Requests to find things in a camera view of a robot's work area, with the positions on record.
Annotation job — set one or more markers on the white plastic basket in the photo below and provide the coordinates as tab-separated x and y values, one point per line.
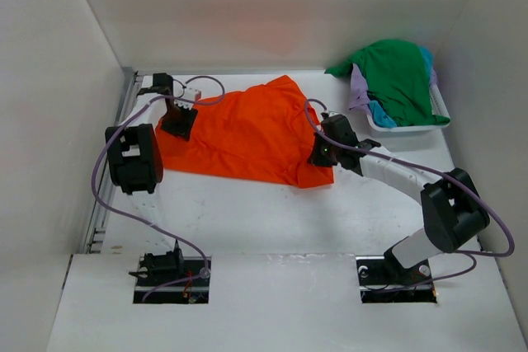
438	107

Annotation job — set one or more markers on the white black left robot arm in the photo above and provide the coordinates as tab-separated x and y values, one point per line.
134	158

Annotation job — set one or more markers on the green t shirt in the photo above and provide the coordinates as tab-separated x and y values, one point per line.
361	58

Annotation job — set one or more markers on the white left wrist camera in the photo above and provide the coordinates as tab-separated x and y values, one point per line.
190	94

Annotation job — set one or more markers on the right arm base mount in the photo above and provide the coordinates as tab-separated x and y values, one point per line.
378	285

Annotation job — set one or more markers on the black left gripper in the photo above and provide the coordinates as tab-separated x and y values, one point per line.
182	130

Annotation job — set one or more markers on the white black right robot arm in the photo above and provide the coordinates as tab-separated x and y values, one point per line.
451	214

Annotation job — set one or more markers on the teal t shirt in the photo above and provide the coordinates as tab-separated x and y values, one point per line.
399	79

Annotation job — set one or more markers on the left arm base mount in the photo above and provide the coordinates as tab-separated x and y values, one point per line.
170	278

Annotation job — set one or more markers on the aluminium frame rail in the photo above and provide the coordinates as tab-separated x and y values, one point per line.
110	173

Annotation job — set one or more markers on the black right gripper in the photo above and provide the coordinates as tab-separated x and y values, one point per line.
316	157

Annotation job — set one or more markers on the lilac t shirt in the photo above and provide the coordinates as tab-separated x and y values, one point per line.
359	100

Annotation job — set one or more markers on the orange t shirt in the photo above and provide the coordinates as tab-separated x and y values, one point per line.
264	133

